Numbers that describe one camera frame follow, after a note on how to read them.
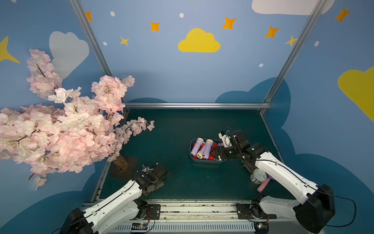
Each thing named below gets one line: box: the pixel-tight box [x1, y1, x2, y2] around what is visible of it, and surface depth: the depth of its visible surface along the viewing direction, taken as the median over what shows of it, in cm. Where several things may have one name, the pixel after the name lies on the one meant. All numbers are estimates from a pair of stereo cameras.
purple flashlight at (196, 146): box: [190, 137, 205, 156], surface depth 95 cm
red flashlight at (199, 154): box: [196, 141, 206, 160], surface depth 92 cm
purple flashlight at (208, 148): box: [203, 139, 214, 160], surface depth 92 cm
